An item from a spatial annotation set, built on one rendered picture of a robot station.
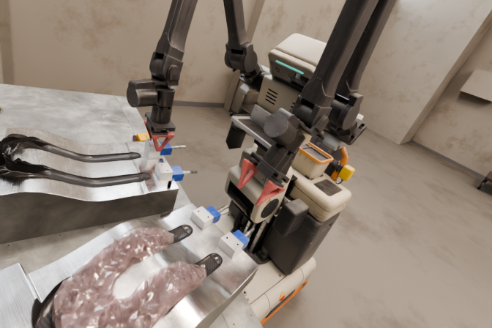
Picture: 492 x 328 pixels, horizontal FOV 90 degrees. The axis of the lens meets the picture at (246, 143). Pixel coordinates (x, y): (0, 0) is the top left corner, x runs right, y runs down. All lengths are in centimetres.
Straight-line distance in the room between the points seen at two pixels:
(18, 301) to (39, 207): 21
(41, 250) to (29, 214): 9
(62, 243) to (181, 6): 64
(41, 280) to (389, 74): 756
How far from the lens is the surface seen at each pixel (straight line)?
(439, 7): 780
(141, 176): 77
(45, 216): 70
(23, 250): 73
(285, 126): 52
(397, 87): 756
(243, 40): 94
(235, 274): 64
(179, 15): 75
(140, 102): 70
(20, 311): 52
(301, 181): 122
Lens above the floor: 135
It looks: 24 degrees down
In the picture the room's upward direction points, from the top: 21 degrees clockwise
